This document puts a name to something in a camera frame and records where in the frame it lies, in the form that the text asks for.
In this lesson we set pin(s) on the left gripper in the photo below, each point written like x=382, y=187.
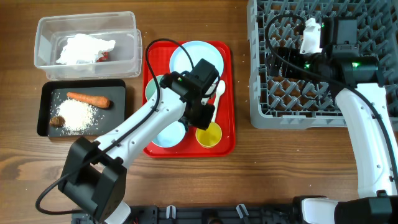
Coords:
x=204, y=120

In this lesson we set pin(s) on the red serving tray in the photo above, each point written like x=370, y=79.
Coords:
x=159, y=58

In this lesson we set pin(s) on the green bowl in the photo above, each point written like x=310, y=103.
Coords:
x=151, y=87

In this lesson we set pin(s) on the black waste tray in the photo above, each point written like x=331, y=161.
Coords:
x=53, y=93

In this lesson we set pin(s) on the light blue plate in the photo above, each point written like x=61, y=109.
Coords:
x=197, y=50

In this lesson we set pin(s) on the white napkin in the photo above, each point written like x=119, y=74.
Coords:
x=83, y=49

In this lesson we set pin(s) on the white plastic spoon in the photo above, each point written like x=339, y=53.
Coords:
x=219, y=92

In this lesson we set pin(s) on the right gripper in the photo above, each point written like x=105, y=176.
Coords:
x=290, y=55

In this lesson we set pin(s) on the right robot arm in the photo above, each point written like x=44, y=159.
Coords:
x=330, y=53

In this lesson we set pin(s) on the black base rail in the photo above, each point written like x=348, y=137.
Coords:
x=241, y=213

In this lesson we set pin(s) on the light blue rice bowl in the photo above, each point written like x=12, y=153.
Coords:
x=170, y=136

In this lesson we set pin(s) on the brown nut shell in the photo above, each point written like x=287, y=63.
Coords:
x=57, y=121

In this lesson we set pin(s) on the white rice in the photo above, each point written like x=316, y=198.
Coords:
x=80, y=117

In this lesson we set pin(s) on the red wrapper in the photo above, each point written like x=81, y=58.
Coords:
x=104, y=57

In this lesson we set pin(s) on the clear plastic bin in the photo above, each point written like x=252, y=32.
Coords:
x=125, y=59

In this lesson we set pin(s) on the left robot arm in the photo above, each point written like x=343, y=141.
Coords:
x=95, y=172

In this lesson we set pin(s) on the yellow cup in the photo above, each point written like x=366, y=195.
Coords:
x=210, y=137

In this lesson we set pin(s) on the orange carrot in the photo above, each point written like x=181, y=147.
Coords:
x=98, y=101

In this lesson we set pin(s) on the grey dishwasher rack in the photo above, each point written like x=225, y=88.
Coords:
x=280, y=103

